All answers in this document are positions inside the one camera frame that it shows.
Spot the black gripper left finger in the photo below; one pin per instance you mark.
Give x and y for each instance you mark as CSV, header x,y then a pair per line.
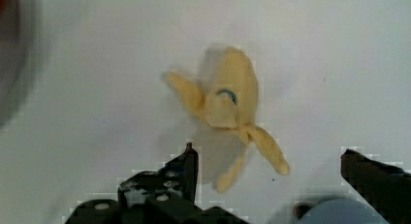
x,y
165,196

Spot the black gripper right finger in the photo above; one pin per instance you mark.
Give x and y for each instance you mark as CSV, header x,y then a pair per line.
x,y
385,187

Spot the yellow plush banana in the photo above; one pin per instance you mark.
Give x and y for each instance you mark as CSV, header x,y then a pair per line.
x,y
227,113

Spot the blue cup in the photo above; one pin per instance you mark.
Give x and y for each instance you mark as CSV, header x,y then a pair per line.
x,y
337,211

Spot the grey round plate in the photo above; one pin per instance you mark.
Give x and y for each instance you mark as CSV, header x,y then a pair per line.
x,y
19,33

